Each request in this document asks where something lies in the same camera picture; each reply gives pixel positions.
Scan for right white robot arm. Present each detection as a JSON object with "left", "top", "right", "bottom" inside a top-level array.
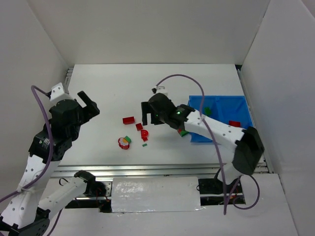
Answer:
[{"left": 141, "top": 93, "right": 264, "bottom": 194}]

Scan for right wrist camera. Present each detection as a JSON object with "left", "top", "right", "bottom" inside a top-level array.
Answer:
[{"left": 152, "top": 86, "right": 168, "bottom": 96}]

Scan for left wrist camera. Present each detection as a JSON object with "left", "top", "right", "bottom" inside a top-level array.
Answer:
[{"left": 50, "top": 83, "right": 70, "bottom": 105}]

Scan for red square lego brick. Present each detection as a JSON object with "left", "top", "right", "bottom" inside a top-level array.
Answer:
[{"left": 135, "top": 123, "right": 143, "bottom": 131}]

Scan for green lego bricks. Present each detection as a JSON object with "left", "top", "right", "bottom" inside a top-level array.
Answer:
[{"left": 203, "top": 107, "right": 212, "bottom": 116}]

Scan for red rectangular lego brick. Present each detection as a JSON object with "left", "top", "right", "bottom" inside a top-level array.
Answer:
[{"left": 123, "top": 117, "right": 135, "bottom": 125}]

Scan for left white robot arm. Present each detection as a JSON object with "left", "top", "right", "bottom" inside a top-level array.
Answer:
[{"left": 0, "top": 91, "right": 100, "bottom": 236}]

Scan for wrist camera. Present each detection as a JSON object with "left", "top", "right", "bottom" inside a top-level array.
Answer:
[
  {"left": 152, "top": 86, "right": 168, "bottom": 96},
  {"left": 50, "top": 83, "right": 70, "bottom": 105}
]

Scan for red flower lego piece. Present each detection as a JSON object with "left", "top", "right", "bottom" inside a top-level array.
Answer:
[{"left": 118, "top": 137, "right": 130, "bottom": 150}]

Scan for red arch lego piece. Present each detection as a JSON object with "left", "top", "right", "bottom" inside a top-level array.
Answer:
[{"left": 140, "top": 129, "right": 149, "bottom": 139}]

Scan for green red layered lego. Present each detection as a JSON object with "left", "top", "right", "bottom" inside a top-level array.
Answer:
[{"left": 177, "top": 129, "right": 189, "bottom": 137}]

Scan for green small lego brick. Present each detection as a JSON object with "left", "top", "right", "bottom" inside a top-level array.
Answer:
[{"left": 124, "top": 136, "right": 131, "bottom": 144}]

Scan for silver tape cover plate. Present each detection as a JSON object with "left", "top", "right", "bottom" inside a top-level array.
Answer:
[{"left": 111, "top": 177, "right": 201, "bottom": 213}]

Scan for blue plastic divided bin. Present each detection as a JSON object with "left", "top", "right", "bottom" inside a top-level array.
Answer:
[{"left": 188, "top": 95, "right": 253, "bottom": 143}]

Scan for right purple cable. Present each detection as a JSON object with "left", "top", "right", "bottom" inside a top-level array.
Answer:
[{"left": 155, "top": 74, "right": 260, "bottom": 215}]

